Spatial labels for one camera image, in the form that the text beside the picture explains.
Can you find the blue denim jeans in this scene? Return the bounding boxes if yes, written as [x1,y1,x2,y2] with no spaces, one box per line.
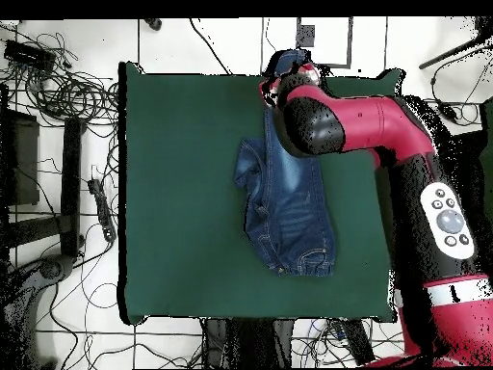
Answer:
[232,48,337,278]

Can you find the dark flat panel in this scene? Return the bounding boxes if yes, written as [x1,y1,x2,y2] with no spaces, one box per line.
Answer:
[0,108,40,206]
[446,129,487,186]

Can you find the small grey square tag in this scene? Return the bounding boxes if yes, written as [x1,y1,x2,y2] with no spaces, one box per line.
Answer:
[295,23,316,48]

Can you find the black tripod rod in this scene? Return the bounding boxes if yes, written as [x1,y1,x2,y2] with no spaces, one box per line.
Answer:
[418,16,493,70]

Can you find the dark green table cloth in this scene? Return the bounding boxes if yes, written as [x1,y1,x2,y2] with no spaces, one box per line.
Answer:
[117,61,403,325]

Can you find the black power adapter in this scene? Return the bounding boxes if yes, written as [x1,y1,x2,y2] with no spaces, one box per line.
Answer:
[438,100,458,123]

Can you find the green cloth sheet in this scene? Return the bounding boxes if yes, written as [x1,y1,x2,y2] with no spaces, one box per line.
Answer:
[479,97,493,228]

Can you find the black power strip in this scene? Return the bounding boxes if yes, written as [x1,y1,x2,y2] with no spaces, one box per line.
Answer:
[87,177,117,243]

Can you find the black oblong box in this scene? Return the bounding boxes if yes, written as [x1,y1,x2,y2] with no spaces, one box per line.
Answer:
[341,318,376,366]

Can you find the black electronics box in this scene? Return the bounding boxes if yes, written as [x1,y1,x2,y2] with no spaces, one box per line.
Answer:
[3,39,58,72]

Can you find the grey wheeled chair base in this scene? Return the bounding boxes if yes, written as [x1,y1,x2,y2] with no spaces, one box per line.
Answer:
[0,255,76,369]

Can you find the grey square floor frame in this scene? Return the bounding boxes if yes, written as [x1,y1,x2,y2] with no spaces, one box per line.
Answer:
[295,16,353,69]

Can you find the tangled black cable bundle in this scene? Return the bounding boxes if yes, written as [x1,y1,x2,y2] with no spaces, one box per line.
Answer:
[0,30,120,130]

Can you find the black metal stand frame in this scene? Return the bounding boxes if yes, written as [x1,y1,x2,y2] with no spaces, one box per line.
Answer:
[0,115,88,259]

